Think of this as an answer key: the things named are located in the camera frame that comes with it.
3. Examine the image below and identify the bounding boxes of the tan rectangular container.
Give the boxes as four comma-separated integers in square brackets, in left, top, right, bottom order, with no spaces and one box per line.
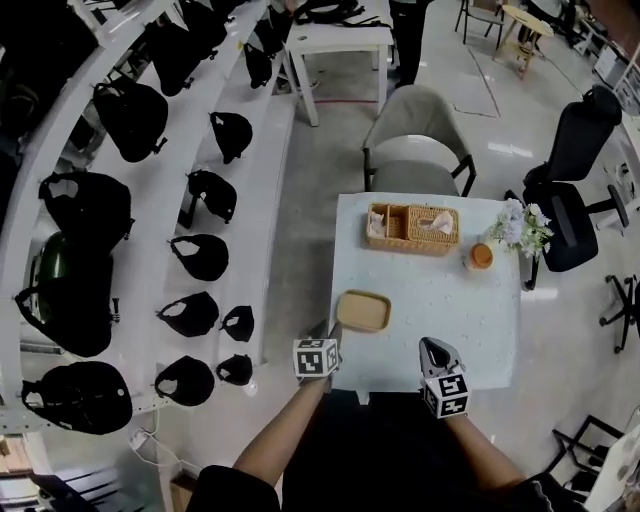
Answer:
[335,289,393,335]

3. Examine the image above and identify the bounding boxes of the dark metal chair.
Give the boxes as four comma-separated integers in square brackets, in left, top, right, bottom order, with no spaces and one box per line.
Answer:
[453,0,507,45]

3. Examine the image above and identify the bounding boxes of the white flower bouquet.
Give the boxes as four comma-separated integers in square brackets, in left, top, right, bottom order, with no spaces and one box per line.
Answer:
[482,198,556,260]

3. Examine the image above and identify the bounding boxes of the black chair base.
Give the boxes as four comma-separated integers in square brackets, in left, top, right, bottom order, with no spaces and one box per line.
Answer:
[598,272,640,355]

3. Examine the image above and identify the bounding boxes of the grey upholstered armchair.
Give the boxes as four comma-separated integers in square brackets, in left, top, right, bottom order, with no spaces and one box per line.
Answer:
[361,84,478,198]

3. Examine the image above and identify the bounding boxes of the black strapped gear pile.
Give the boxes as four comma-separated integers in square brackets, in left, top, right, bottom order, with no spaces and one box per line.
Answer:
[293,0,392,29]

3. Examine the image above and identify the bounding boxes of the black office chair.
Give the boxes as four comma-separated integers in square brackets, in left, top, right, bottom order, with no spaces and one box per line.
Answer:
[503,84,632,292]

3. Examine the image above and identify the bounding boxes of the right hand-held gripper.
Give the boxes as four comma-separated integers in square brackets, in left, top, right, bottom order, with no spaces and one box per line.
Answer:
[418,336,472,420]

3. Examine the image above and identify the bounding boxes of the person's black clothing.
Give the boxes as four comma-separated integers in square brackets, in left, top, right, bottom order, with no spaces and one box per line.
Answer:
[185,388,592,512]

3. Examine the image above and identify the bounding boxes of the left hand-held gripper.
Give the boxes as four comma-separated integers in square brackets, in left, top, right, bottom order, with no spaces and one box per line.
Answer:
[292,319,345,384]

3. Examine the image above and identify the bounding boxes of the wicker organizer basket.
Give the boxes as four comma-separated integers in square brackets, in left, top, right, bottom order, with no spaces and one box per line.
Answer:
[365,201,462,258]

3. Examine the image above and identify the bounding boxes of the orange lidded cup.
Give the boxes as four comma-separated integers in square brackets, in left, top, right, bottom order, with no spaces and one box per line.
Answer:
[468,242,495,272]

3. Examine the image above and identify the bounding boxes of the person's left forearm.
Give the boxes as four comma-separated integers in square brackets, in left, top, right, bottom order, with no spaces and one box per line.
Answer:
[231,374,334,487]

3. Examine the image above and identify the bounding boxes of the white table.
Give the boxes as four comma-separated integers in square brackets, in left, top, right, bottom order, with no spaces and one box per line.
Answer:
[330,193,523,395]

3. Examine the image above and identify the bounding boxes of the black metal frame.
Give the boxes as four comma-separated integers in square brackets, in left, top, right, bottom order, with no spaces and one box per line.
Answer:
[551,413,627,477]

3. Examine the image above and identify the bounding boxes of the round wooden table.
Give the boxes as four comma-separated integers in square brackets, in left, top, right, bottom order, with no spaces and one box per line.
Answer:
[493,3,556,81]

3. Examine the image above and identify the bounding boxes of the white tissue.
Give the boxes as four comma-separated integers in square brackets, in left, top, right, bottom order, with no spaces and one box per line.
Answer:
[418,210,455,234]

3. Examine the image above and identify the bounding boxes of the white shelving rack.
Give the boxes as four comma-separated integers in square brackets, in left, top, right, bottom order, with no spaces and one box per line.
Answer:
[0,0,297,444]

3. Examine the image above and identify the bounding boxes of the white side desk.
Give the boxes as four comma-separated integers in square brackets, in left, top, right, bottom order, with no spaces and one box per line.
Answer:
[283,20,393,128]

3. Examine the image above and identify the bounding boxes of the rows of black bags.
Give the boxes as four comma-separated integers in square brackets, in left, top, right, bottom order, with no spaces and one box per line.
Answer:
[0,0,301,437]

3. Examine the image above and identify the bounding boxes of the green helmet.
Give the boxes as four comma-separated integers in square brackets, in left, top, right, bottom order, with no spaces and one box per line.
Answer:
[38,231,77,282]

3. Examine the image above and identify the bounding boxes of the person's right forearm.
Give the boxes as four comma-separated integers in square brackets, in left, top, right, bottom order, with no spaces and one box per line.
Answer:
[442,413,527,490]

